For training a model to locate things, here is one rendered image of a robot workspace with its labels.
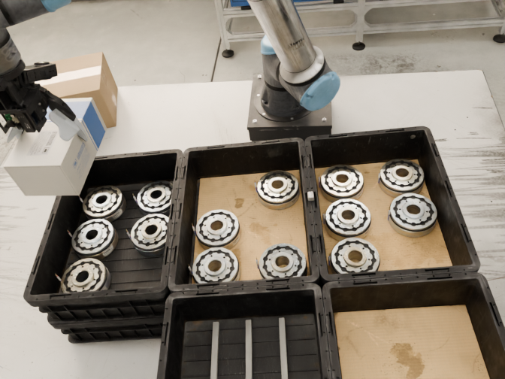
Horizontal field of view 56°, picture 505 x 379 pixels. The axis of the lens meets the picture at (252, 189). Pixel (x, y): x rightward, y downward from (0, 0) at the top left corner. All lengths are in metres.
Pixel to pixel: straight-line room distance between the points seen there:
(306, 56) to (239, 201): 0.39
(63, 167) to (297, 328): 0.56
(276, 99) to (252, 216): 0.40
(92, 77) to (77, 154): 0.69
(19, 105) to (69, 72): 0.81
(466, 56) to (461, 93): 1.44
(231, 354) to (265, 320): 0.10
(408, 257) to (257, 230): 0.34
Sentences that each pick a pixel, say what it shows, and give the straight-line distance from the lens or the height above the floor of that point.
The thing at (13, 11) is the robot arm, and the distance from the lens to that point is 0.88.
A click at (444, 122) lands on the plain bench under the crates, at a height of 0.70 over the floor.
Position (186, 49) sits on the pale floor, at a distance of 3.32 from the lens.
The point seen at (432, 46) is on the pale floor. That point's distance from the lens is 3.17.
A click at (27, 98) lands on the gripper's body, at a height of 1.24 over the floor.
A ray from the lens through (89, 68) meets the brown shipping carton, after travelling 1.73.
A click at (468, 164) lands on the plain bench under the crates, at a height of 0.70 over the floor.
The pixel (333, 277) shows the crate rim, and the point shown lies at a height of 0.93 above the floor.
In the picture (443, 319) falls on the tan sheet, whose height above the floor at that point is 0.83.
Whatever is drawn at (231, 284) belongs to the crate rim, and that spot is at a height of 0.93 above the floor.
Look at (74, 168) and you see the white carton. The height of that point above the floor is 1.09.
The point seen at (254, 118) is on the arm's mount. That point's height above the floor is 0.80.
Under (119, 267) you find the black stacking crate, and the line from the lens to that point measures 1.15.
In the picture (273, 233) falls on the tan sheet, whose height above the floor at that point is 0.83.
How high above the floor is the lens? 1.74
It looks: 49 degrees down
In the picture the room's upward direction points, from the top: 10 degrees counter-clockwise
